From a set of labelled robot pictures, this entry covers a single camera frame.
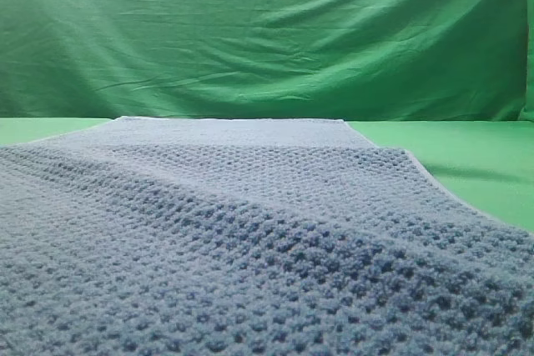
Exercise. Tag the blue waffle-weave towel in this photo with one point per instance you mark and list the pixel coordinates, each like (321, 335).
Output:
(153, 236)

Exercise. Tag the green backdrop cloth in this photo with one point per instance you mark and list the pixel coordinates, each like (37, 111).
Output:
(359, 60)

